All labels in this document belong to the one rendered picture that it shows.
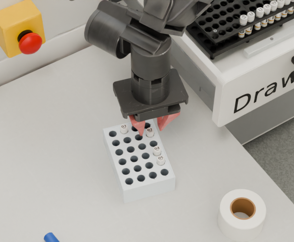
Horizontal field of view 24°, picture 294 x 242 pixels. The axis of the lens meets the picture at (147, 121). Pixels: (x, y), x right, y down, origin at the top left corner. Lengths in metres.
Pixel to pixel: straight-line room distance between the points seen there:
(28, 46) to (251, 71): 0.36
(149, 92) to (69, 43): 0.34
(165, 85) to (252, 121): 0.97
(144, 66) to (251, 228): 0.29
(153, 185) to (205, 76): 0.19
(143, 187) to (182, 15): 0.28
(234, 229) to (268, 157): 1.07
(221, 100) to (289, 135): 1.11
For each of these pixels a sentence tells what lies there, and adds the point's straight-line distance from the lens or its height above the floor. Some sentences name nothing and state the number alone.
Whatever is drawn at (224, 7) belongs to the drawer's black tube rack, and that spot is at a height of 0.90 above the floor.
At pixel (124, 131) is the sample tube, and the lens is 1.13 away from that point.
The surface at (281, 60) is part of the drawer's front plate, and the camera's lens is 1.10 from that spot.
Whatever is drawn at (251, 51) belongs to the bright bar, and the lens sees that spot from 1.19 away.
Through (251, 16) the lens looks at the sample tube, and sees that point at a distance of 1.16.
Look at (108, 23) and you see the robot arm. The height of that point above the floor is 1.01.
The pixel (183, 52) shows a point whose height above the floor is 0.87.
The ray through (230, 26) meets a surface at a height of 0.90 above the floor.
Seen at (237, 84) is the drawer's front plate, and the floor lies 0.91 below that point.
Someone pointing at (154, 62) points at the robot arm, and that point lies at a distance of 0.96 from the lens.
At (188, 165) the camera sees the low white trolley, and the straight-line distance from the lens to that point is 1.14.
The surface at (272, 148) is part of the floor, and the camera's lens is 2.13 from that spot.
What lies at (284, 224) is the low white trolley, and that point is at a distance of 1.10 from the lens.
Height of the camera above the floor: 1.71
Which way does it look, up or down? 52 degrees down
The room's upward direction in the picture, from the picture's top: straight up
